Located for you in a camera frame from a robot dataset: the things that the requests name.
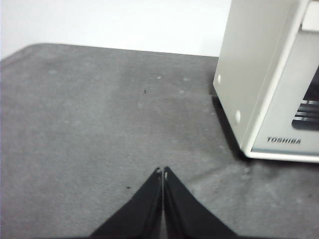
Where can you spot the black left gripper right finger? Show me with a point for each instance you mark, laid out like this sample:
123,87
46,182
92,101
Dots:
184,214

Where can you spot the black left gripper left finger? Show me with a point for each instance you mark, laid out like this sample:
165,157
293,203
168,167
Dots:
139,214

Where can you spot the cream Toshiba toaster oven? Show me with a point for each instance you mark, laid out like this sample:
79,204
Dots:
239,62

